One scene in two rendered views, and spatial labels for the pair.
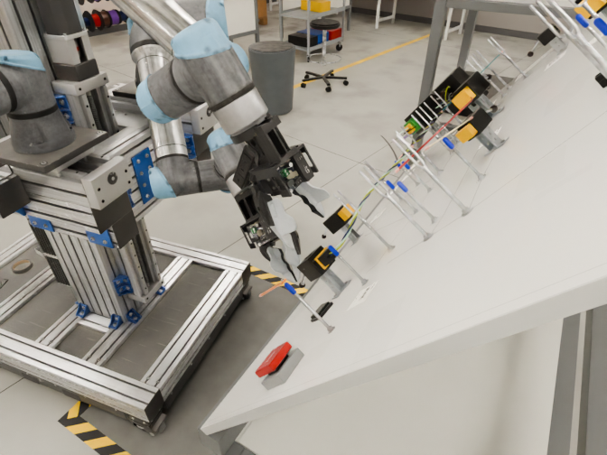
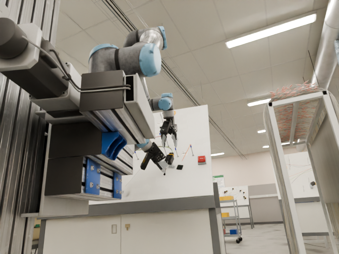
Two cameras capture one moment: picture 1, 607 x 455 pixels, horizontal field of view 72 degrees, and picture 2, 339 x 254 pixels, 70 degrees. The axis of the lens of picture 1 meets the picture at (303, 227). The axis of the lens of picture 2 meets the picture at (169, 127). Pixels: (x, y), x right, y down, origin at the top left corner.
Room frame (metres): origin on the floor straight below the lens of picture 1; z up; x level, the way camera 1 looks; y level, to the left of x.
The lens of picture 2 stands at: (1.05, 1.50, 0.79)
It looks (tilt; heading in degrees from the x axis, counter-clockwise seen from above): 19 degrees up; 253
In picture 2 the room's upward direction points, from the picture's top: 4 degrees counter-clockwise
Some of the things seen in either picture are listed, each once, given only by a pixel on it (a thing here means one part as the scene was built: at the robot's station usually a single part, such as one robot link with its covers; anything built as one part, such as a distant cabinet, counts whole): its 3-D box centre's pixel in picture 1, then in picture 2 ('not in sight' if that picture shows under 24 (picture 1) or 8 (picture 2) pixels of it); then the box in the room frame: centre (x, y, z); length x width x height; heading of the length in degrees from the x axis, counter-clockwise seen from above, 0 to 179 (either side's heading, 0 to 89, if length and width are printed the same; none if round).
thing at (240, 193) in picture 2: not in sight; (234, 206); (-4.38, -7.65, 0.83); 1.18 x 0.72 x 1.65; 139
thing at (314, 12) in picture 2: not in sight; (268, 30); (-1.34, -0.85, 3.26); 1.27 x 0.17 x 0.07; 139
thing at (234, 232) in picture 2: not in sight; (218, 219); (-1.95, -4.45, 0.54); 0.99 x 0.50 x 1.08; 141
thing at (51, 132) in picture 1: (38, 124); not in sight; (1.04, 0.69, 1.21); 0.15 x 0.15 x 0.10
